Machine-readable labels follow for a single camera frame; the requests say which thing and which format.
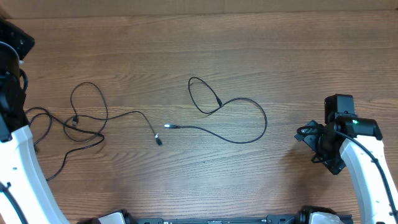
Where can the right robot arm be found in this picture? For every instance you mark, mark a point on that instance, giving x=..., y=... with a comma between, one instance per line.
x=347, y=141

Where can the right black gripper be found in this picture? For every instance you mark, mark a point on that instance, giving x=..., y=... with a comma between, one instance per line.
x=337, y=163

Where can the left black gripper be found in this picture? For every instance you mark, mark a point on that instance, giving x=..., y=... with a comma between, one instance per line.
x=23, y=43

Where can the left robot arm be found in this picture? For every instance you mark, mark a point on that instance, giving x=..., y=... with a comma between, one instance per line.
x=25, y=193

